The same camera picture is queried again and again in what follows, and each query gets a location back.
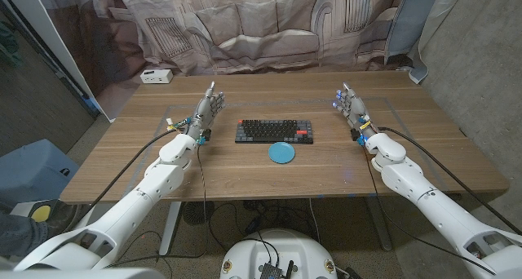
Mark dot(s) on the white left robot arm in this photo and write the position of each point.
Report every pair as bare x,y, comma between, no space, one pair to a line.
122,213

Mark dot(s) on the grey table leg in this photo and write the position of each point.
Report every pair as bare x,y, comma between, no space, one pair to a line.
379,226

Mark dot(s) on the white partition panel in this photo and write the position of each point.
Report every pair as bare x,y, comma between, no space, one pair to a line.
49,26

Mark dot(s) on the black electronics box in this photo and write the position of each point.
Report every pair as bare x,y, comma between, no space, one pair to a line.
270,271

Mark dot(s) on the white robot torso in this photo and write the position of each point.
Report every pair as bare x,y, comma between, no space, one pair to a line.
285,246

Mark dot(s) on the white power box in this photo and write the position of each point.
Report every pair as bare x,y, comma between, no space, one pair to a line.
156,76

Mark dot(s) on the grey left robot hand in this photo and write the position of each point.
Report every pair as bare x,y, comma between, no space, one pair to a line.
202,116

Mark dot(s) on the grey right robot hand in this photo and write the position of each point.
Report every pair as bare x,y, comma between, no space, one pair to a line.
356,109

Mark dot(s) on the blue plastic bin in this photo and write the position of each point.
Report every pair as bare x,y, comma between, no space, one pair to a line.
32,169

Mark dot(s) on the blue round coaster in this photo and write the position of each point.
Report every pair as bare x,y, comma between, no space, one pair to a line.
281,153

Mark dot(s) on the white pedal base plate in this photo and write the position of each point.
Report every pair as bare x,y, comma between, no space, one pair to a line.
20,209

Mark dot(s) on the person leg in jeans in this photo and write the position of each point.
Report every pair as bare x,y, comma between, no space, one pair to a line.
20,234

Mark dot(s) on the white cloth sheet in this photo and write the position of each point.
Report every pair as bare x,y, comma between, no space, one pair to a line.
444,10

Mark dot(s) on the yellow black foot pedal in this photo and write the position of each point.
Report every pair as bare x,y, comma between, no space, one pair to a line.
41,213

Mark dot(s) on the black round floor fan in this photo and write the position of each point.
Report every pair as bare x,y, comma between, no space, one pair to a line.
197,212

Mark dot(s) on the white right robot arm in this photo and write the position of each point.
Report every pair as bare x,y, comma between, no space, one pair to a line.
428,201

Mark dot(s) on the printed sofa backdrop cloth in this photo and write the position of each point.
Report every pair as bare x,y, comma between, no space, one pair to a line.
261,26

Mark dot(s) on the white table leg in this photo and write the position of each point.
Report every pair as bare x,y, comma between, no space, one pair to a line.
169,230

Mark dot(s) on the black mechanical keyboard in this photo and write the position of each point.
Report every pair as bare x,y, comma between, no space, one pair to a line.
269,131

